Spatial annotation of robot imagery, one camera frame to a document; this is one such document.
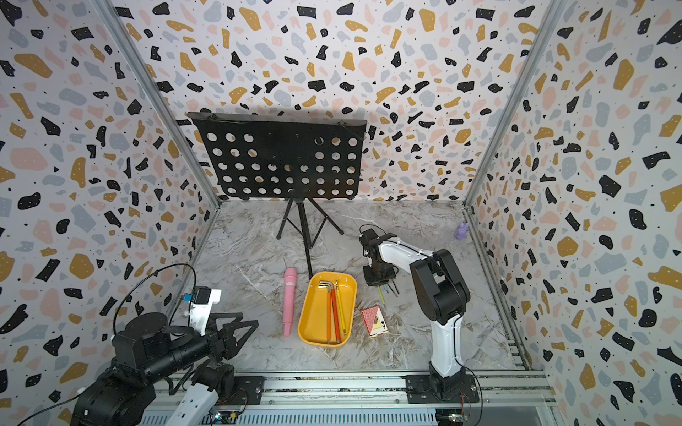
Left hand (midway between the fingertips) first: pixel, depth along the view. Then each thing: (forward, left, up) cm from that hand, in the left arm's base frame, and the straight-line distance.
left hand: (250, 320), depth 60 cm
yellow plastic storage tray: (+10, -10, -27) cm, 31 cm away
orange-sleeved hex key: (+12, -15, -27) cm, 33 cm away
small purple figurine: (+44, -67, -24) cm, 84 cm away
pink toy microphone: (+16, -2, -24) cm, 29 cm away
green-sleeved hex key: (+18, -33, -27) cm, 46 cm away
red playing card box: (+9, -30, -26) cm, 40 cm away
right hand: (+23, -31, -28) cm, 48 cm away
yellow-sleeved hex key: (+14, -19, -27) cm, 36 cm away
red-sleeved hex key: (+14, -17, -27) cm, 35 cm away
